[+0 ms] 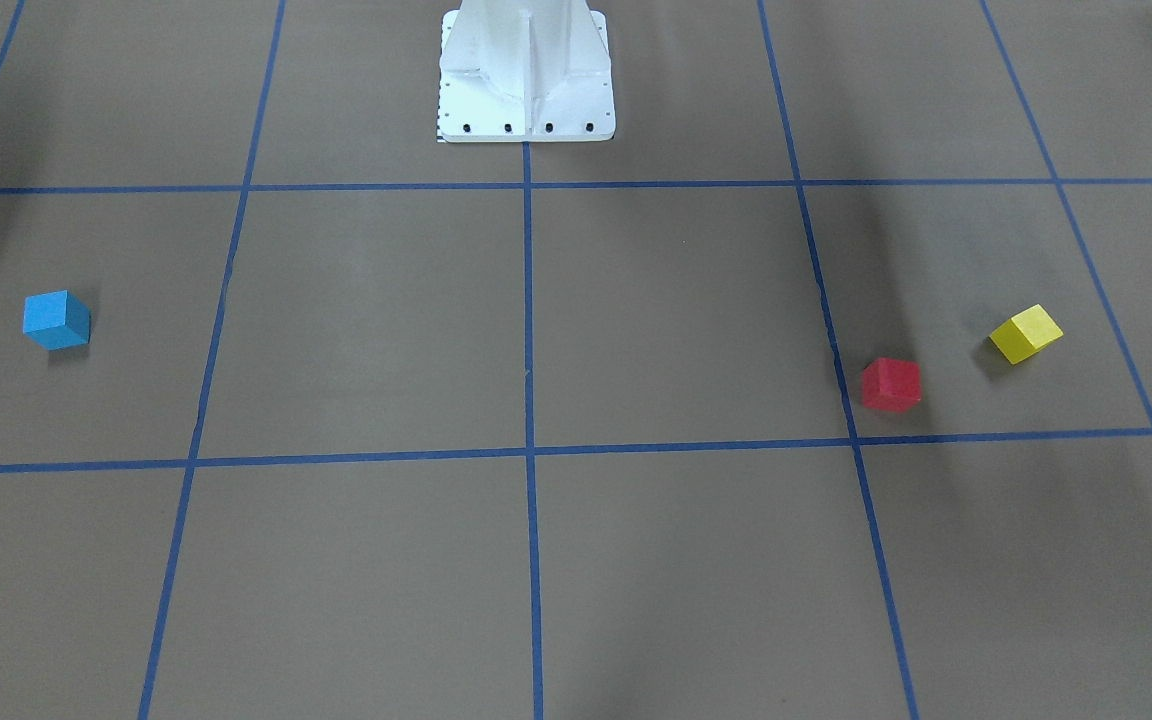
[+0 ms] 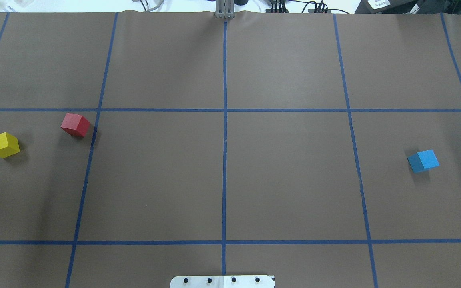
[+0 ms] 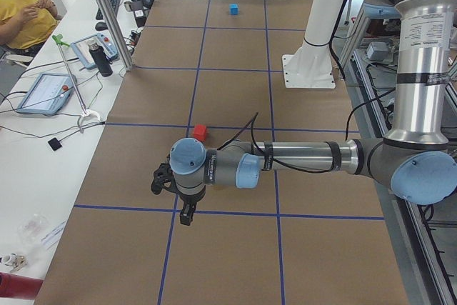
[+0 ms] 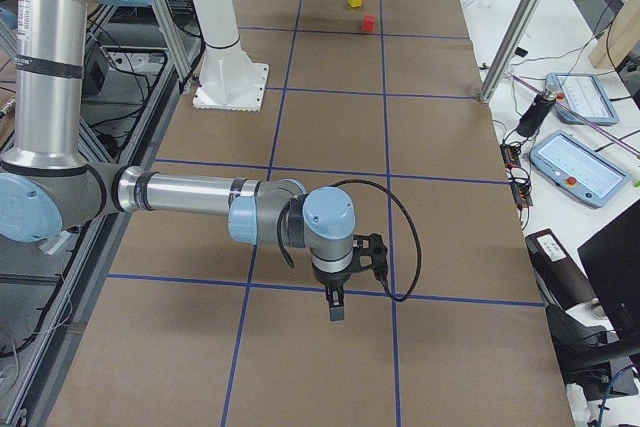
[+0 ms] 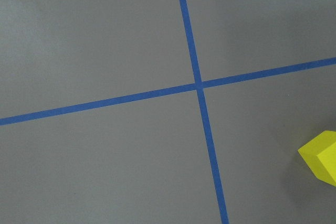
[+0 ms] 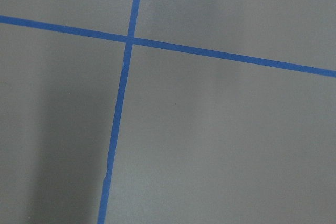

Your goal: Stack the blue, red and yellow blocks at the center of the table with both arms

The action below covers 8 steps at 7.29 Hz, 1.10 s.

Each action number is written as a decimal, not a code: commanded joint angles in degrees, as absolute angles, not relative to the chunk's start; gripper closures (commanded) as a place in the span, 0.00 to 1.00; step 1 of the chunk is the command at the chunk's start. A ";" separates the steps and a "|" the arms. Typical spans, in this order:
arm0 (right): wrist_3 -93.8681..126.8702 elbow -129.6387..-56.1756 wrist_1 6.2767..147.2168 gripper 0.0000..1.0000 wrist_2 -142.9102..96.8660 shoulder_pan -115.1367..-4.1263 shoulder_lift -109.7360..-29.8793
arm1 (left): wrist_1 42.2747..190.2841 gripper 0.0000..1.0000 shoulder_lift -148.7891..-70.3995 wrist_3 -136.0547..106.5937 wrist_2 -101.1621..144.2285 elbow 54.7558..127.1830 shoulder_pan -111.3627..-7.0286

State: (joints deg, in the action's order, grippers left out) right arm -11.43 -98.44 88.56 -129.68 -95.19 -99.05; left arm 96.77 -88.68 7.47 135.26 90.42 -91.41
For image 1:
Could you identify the red wooden cube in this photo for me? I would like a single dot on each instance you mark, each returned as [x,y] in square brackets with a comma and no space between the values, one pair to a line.
[891,385]

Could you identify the yellow wooden cube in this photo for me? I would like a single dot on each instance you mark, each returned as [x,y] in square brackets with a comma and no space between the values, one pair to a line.
[1025,334]

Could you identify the blue wooden cube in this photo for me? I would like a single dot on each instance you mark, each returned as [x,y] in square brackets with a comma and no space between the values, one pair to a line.
[56,320]

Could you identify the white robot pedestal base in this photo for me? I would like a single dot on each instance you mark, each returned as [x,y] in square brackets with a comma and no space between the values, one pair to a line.
[525,72]

